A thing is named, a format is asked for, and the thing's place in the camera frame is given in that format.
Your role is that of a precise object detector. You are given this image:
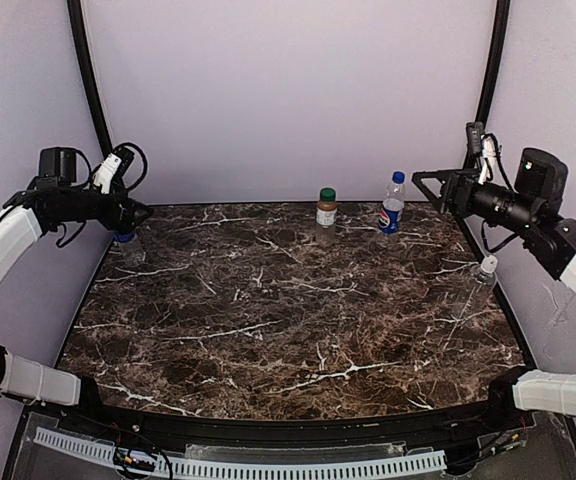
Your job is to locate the clear white cap bottle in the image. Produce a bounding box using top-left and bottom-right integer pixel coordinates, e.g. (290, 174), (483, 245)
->
(452, 254), (498, 320)

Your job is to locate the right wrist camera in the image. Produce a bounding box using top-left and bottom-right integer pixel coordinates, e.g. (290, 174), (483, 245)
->
(465, 122), (501, 185)

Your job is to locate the black frame post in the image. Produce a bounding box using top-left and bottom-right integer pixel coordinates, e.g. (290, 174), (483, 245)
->
(460, 0), (512, 169)
(66, 0), (113, 156)

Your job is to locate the white slotted cable duct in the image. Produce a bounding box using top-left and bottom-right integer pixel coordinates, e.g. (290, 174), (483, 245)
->
(33, 426), (448, 479)

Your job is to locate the blue label water bottle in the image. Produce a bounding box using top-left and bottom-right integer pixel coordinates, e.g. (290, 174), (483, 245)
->
(113, 231), (146, 267)

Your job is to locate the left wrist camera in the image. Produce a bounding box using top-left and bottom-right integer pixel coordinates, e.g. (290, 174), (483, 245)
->
(92, 146), (135, 194)

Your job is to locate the right black frame post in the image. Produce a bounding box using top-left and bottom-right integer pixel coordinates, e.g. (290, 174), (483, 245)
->
(460, 0), (512, 169)

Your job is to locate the green cap coffee bottle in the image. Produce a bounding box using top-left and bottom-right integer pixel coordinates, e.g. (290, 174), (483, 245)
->
(316, 187), (337, 245)

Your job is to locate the Pepsi label bottle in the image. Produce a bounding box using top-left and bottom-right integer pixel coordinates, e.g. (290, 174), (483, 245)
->
(378, 171), (406, 236)

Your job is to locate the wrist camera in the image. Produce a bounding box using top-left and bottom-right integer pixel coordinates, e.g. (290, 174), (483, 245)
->
(92, 146), (135, 194)
(465, 122), (501, 185)

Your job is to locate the left black frame post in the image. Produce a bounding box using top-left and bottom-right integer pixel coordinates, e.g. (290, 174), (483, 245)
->
(66, 0), (113, 156)

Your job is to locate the black front rail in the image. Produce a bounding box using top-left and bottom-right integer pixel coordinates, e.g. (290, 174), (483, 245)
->
(57, 402), (521, 450)

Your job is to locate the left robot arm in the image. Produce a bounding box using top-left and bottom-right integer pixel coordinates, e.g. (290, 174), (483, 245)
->
(0, 142), (153, 407)

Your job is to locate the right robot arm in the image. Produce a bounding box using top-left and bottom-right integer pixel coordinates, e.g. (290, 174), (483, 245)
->
(412, 147), (576, 430)

